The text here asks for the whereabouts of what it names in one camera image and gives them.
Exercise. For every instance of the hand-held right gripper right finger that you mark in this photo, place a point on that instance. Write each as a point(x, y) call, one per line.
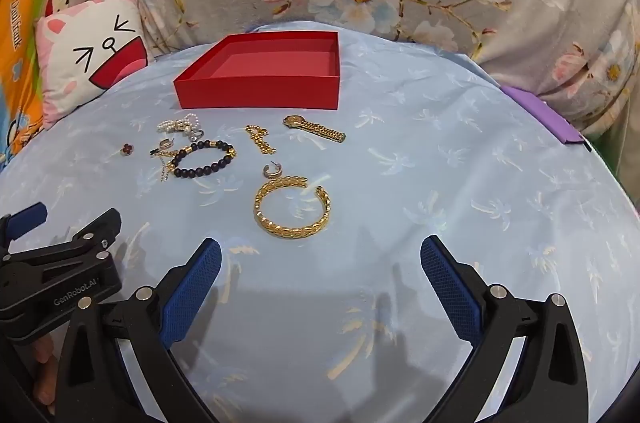
point(450, 283)

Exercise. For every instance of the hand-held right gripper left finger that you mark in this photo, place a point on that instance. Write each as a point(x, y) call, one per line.
point(192, 293)

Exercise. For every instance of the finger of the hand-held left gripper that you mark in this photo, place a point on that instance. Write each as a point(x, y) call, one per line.
point(27, 218)
point(90, 235)

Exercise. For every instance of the red clover earring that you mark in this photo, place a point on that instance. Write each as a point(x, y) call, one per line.
point(127, 149)

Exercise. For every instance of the wide gold hoop earring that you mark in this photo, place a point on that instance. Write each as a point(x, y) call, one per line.
point(267, 172)

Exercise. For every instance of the gold bangle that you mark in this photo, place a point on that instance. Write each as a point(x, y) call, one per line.
point(287, 182)

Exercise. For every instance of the gold wristwatch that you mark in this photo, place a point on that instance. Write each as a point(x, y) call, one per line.
point(295, 121)

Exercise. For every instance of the red cardboard box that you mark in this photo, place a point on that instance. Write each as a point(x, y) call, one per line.
point(260, 88)

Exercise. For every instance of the person's left hand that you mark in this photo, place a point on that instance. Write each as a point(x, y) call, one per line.
point(44, 373)

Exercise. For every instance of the light blue palm print cloth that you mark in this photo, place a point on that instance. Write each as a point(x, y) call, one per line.
point(400, 183)

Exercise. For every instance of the small gold hoop earring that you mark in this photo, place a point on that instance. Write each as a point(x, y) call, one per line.
point(162, 144)

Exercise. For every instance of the silver hoop earring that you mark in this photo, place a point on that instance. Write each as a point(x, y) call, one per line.
point(192, 136)

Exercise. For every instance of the white cat face pillow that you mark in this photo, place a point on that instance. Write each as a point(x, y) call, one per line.
point(85, 53)

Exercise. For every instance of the colourful cartoon printed blanket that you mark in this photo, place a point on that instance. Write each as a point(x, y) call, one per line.
point(30, 28)

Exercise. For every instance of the purple flat case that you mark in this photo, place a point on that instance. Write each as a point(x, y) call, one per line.
point(540, 110)

